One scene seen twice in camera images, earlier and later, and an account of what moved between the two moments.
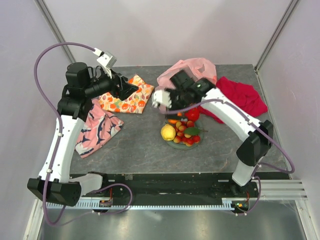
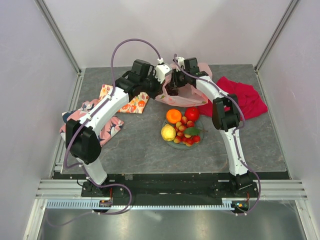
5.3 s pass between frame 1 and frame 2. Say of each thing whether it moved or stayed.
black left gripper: moved
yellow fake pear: stayed
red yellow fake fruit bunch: stayed
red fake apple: stayed
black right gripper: moved
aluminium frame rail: stayed
